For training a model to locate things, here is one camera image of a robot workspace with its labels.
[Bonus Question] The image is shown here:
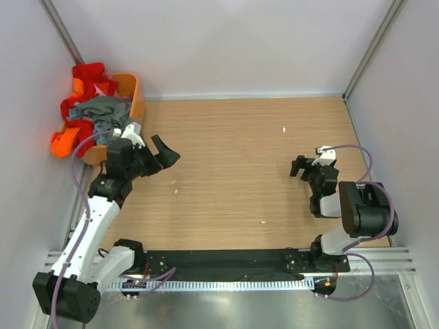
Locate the slotted cable duct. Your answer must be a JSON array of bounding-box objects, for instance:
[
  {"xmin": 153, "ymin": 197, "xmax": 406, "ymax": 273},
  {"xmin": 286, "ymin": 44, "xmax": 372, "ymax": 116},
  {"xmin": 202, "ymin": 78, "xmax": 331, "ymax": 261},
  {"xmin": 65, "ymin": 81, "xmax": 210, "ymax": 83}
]
[{"xmin": 106, "ymin": 277, "xmax": 314, "ymax": 293}]

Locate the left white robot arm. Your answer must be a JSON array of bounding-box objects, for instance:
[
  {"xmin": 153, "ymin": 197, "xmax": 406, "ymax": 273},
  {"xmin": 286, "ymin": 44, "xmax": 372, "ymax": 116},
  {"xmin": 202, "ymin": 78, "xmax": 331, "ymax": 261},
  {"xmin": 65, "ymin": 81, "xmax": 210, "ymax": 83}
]
[{"xmin": 32, "ymin": 133, "xmax": 180, "ymax": 328}]

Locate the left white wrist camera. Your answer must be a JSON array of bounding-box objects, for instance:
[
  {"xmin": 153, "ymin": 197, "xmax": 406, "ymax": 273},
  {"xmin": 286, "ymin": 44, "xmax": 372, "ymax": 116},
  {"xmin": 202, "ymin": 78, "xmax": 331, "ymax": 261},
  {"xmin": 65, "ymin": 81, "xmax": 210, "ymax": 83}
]
[{"xmin": 112, "ymin": 122, "xmax": 146, "ymax": 147}]

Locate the orange t shirt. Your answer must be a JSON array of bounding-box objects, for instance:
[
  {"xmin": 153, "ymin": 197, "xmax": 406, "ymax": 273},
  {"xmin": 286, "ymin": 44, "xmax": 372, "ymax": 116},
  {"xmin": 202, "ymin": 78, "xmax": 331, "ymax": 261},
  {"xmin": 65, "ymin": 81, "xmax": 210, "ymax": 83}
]
[{"xmin": 50, "ymin": 77, "xmax": 84, "ymax": 158}]

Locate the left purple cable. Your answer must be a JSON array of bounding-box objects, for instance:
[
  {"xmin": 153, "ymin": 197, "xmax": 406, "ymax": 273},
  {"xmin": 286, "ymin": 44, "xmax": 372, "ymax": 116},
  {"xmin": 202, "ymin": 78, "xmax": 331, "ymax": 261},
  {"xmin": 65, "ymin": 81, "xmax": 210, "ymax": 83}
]
[{"xmin": 49, "ymin": 129, "xmax": 178, "ymax": 329}]

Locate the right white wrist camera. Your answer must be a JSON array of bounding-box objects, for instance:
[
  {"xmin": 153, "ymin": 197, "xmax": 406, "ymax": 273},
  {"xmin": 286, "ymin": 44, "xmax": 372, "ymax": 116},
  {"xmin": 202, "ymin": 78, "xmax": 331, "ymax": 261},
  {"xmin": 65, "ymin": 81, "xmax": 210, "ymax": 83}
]
[{"xmin": 312, "ymin": 145, "xmax": 337, "ymax": 166}]

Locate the orange plastic basket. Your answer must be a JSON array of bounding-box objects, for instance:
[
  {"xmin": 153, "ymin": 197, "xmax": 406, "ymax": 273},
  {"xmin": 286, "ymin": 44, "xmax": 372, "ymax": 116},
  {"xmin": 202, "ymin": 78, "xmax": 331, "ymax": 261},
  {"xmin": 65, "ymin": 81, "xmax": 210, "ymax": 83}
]
[{"xmin": 81, "ymin": 73, "xmax": 146, "ymax": 166}]

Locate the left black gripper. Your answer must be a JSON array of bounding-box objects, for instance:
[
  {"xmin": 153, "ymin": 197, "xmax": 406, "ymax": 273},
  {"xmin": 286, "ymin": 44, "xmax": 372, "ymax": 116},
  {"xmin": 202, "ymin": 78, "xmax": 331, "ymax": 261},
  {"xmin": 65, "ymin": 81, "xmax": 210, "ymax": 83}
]
[{"xmin": 126, "ymin": 135, "xmax": 179, "ymax": 180}]

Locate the dark grey t shirt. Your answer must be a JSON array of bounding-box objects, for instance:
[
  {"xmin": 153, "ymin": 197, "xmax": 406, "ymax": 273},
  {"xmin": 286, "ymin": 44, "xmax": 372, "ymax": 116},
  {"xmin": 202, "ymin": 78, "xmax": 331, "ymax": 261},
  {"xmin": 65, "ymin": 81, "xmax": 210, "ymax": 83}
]
[{"xmin": 67, "ymin": 96, "xmax": 132, "ymax": 130}]

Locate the blue grey t shirt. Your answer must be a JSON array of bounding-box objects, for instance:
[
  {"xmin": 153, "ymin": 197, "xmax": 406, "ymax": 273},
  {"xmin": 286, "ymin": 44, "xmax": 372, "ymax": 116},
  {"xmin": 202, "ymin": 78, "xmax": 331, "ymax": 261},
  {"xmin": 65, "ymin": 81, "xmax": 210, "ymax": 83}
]
[{"xmin": 93, "ymin": 122, "xmax": 114, "ymax": 145}]

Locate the purple cable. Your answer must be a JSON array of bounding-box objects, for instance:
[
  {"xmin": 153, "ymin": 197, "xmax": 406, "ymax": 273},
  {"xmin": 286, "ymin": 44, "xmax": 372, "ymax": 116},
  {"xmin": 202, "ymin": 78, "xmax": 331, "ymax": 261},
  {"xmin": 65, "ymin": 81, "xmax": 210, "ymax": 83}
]
[
  {"xmin": 313, "ymin": 144, "xmax": 395, "ymax": 302},
  {"xmin": 49, "ymin": 129, "xmax": 178, "ymax": 329}
]

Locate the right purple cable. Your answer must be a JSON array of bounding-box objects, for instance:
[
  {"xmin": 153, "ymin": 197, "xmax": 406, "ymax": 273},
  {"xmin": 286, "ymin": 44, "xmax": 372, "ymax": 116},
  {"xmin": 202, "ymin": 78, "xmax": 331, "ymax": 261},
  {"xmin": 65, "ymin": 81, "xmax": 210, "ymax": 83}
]
[{"xmin": 313, "ymin": 144, "xmax": 395, "ymax": 302}]

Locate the aluminium rail frame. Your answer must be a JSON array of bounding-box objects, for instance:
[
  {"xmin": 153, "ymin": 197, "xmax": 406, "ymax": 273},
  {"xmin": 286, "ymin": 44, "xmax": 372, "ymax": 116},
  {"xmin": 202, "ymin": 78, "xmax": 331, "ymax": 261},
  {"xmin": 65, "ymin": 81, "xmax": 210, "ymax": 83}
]
[{"xmin": 43, "ymin": 247, "xmax": 416, "ymax": 275}]

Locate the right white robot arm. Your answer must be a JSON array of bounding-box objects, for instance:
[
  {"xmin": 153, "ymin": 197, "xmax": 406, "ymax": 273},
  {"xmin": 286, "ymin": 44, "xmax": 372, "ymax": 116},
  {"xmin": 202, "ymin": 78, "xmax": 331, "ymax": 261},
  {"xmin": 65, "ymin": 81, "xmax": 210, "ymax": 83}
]
[{"xmin": 290, "ymin": 154, "xmax": 399, "ymax": 271}]

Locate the red t shirt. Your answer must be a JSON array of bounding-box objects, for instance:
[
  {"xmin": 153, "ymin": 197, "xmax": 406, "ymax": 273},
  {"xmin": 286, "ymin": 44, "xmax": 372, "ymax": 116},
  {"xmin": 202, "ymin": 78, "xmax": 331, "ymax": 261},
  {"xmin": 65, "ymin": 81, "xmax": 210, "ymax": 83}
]
[{"xmin": 72, "ymin": 62, "xmax": 107, "ymax": 144}]

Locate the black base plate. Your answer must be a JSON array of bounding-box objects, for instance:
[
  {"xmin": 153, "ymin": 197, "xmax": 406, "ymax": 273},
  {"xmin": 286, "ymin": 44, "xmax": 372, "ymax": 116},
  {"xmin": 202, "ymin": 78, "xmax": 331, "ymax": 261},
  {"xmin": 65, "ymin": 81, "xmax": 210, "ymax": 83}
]
[{"xmin": 123, "ymin": 247, "xmax": 350, "ymax": 282}]

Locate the pink t shirt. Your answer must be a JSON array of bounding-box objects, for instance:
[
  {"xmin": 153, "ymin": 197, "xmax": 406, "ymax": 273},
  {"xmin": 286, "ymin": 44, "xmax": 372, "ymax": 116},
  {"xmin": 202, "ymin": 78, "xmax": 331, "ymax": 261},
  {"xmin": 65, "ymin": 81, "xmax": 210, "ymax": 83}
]
[{"xmin": 95, "ymin": 69, "xmax": 119, "ymax": 98}]

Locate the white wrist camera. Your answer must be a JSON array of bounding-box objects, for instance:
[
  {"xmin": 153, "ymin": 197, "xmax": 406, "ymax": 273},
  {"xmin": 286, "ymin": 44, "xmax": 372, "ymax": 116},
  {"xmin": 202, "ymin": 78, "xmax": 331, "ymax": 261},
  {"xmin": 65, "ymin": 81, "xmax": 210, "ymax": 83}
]
[
  {"xmin": 312, "ymin": 145, "xmax": 337, "ymax": 166},
  {"xmin": 112, "ymin": 122, "xmax": 146, "ymax": 147}
]

